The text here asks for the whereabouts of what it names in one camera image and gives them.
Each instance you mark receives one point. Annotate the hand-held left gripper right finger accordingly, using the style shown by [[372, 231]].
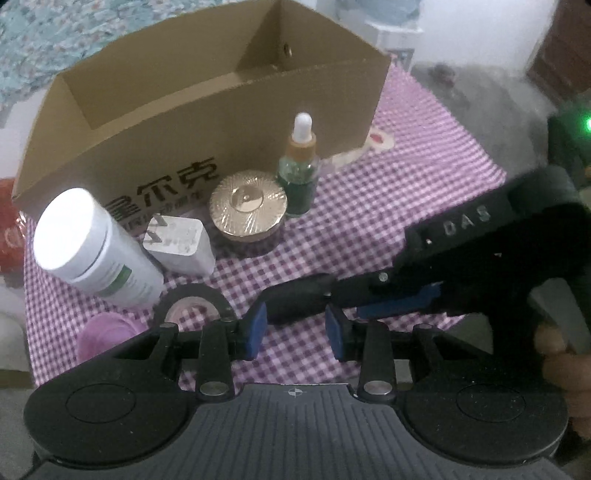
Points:
[[334, 332]]

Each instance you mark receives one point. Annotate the green dropper bottle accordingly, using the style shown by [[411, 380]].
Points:
[[298, 180]]

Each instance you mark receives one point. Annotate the purple plastic lid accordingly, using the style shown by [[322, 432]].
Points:
[[106, 332]]

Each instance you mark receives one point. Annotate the white pill bottle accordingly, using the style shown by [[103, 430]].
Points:
[[115, 263]]

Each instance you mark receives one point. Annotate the black tape roll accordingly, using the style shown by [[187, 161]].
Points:
[[203, 291]]

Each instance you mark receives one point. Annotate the dark object on floor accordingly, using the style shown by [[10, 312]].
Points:
[[441, 72]]

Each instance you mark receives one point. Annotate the white water dispenser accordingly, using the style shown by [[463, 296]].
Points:
[[392, 39]]

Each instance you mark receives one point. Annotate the purple checkered tablecloth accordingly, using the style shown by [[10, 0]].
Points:
[[415, 184]]

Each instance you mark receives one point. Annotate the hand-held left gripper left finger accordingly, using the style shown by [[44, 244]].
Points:
[[256, 330]]

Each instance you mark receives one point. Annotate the floral blue blanket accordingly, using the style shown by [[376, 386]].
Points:
[[69, 37]]

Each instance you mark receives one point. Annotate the brown cardboard box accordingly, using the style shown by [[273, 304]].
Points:
[[184, 120]]

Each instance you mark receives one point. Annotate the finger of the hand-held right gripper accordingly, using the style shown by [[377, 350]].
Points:
[[364, 286], [397, 307]]

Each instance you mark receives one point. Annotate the white plug charger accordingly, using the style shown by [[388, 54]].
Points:
[[180, 244]]

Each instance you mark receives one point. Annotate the red shopping bag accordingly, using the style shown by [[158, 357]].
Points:
[[11, 230]]

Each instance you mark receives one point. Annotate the person's right hand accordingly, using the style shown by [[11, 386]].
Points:
[[561, 369]]

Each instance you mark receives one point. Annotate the gold-lidded dark jar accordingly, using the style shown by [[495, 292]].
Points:
[[247, 203]]

